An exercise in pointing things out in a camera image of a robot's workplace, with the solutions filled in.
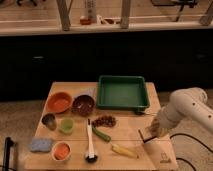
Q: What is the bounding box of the metal cup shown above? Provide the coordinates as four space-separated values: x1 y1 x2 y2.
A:
42 113 57 131

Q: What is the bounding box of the black stand post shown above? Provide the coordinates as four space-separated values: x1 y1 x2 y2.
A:
2 137 14 171

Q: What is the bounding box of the green cucumber toy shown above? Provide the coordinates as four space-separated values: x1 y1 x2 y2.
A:
92 126 111 142

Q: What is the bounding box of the green cup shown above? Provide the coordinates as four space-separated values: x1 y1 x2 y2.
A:
59 118 74 134

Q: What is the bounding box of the blue sponge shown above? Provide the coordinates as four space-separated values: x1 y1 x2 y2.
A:
30 138 53 152

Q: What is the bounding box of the black cable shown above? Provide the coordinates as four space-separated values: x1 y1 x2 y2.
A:
169 132 213 171

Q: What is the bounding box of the wooden board eraser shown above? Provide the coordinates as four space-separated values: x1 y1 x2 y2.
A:
138 127 156 143

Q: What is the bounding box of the white bowl orange inside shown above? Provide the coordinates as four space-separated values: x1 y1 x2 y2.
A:
51 142 71 162

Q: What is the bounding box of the dark purple bowl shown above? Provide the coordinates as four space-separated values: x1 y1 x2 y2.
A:
72 95 95 117

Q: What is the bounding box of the red object on shelf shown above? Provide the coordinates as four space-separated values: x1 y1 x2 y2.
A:
80 18 92 25

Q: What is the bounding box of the green plastic tray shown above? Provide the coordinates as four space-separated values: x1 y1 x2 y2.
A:
96 75 150 112

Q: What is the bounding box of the brown grape bunch toy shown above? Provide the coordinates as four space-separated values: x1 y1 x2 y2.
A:
92 115 116 127

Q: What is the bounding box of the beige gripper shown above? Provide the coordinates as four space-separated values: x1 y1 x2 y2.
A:
149 119 169 138

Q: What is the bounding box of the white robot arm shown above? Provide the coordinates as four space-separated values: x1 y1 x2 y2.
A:
149 87 213 137

